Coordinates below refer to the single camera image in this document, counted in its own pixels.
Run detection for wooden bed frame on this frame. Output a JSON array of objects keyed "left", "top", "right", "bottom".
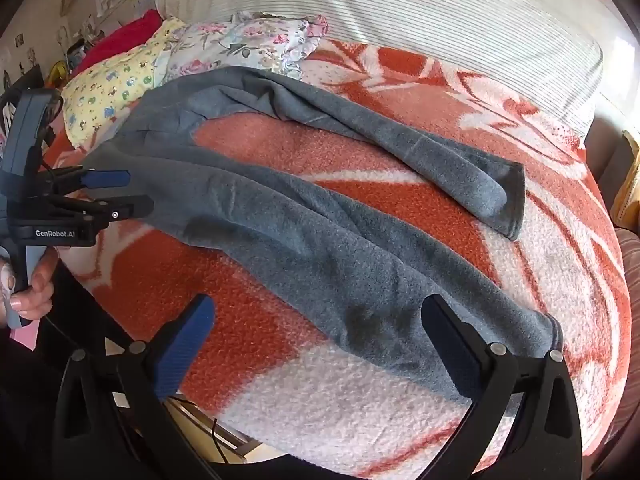
[{"left": 165, "top": 397, "right": 261, "bottom": 463}]

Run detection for red cloth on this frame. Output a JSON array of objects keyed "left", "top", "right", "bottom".
[{"left": 70, "top": 9, "right": 163, "bottom": 78}]

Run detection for floral cloth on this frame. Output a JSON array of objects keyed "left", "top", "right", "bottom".
[{"left": 165, "top": 11, "right": 329, "bottom": 81}]

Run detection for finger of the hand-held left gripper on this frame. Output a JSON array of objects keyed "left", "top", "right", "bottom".
[
  {"left": 47, "top": 167, "right": 132, "bottom": 190},
  {"left": 50, "top": 194, "right": 155, "bottom": 222}
]

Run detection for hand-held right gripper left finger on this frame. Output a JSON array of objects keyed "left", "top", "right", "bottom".
[{"left": 50, "top": 292, "right": 221, "bottom": 480}]

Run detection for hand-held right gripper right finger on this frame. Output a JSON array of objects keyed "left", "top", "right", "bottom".
[{"left": 421, "top": 294, "right": 583, "bottom": 480}]

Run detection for black cable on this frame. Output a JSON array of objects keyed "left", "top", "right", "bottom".
[{"left": 210, "top": 417, "right": 236, "bottom": 466}]

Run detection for striped brown sofa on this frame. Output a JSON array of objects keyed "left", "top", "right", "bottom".
[{"left": 614, "top": 225, "right": 640, "bottom": 281}]

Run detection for orange and white blanket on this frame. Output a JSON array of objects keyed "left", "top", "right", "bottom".
[{"left": 50, "top": 37, "right": 633, "bottom": 480}]

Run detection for white striped bedding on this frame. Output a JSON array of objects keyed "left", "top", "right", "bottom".
[{"left": 157, "top": 0, "right": 605, "bottom": 138}]

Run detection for yellow printed pillow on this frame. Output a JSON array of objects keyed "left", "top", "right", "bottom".
[{"left": 61, "top": 16, "right": 188, "bottom": 150}]

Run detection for person's left hand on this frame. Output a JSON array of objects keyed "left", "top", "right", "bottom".
[{"left": 0, "top": 247, "right": 60, "bottom": 322}]

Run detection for yellow cushion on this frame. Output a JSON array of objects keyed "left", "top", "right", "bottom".
[{"left": 612, "top": 130, "right": 640, "bottom": 221}]

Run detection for grey fleece pants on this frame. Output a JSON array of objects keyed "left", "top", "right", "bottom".
[{"left": 80, "top": 66, "right": 565, "bottom": 406}]

